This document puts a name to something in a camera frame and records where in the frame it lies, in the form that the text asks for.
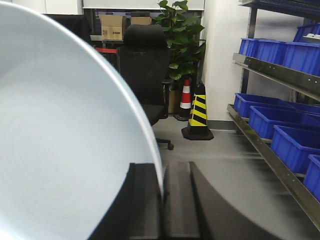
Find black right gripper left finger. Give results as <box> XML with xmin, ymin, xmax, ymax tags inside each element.
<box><xmin>89</xmin><ymin>163</ymin><xmax>162</xmax><ymax>240</ymax></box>

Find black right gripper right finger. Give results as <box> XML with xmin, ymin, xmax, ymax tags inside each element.
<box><xmin>163</xmin><ymin>162</ymin><xmax>278</xmax><ymax>240</ymax></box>

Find pale blue round tray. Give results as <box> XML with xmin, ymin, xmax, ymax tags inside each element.
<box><xmin>0</xmin><ymin>1</ymin><xmax>163</xmax><ymax>240</ymax></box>

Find steel shelf rack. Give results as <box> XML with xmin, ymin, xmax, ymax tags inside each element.
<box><xmin>226</xmin><ymin>0</ymin><xmax>320</xmax><ymax>232</ymax></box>

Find yellow black traffic cone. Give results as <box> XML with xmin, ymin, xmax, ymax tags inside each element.
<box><xmin>181</xmin><ymin>82</ymin><xmax>214</xmax><ymax>141</ymax></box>

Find orange white traffic cone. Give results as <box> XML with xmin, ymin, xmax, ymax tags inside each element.
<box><xmin>174</xmin><ymin>78</ymin><xmax>192</xmax><ymax>121</ymax></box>

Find black office chair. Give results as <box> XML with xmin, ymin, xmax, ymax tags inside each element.
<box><xmin>116</xmin><ymin>23</ymin><xmax>175</xmax><ymax>151</ymax></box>

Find green potted plant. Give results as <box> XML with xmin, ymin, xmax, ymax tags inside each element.
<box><xmin>153</xmin><ymin>0</ymin><xmax>206</xmax><ymax>91</ymax></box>

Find cardboard boxes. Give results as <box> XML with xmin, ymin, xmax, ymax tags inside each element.
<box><xmin>99</xmin><ymin>11</ymin><xmax>152</xmax><ymax>41</ymax></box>

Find blue bin upper row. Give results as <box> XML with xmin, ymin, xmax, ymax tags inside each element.
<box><xmin>238</xmin><ymin>38</ymin><xmax>320</xmax><ymax>76</ymax></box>

